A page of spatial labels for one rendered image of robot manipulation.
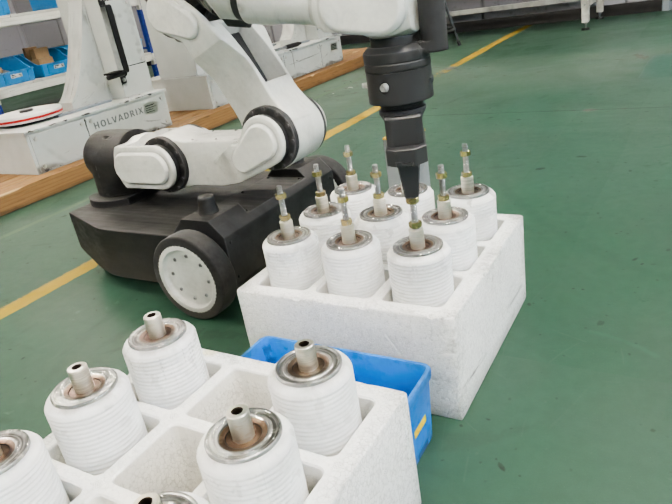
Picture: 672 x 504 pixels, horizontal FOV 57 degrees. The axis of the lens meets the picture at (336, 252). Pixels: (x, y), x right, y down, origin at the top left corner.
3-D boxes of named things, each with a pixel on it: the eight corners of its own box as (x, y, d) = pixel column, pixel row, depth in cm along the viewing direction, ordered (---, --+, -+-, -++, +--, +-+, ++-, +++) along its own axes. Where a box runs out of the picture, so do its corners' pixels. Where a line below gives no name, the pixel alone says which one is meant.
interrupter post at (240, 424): (227, 443, 59) (219, 415, 58) (242, 427, 61) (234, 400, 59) (246, 449, 58) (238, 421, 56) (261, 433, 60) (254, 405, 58)
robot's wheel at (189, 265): (166, 314, 141) (141, 234, 133) (181, 303, 145) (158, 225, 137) (232, 326, 131) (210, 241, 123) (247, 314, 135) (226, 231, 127)
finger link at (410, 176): (401, 197, 89) (396, 156, 87) (423, 195, 89) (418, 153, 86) (401, 201, 88) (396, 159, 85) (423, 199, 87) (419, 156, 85)
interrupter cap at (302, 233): (313, 227, 108) (312, 223, 107) (308, 244, 101) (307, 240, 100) (271, 232, 109) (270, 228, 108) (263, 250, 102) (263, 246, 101)
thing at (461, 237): (454, 292, 115) (446, 202, 108) (493, 310, 107) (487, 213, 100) (415, 312, 111) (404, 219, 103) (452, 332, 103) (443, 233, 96)
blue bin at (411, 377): (239, 433, 99) (222, 372, 94) (277, 392, 107) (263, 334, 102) (412, 483, 83) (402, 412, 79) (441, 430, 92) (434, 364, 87)
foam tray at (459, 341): (256, 376, 113) (235, 289, 105) (355, 279, 142) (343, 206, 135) (462, 421, 93) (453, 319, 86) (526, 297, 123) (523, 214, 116)
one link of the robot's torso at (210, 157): (123, 147, 153) (267, 104, 126) (179, 125, 168) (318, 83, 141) (148, 204, 158) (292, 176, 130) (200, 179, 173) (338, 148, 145)
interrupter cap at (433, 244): (399, 263, 89) (399, 258, 89) (388, 244, 96) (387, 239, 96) (450, 252, 90) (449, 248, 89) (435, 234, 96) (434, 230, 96)
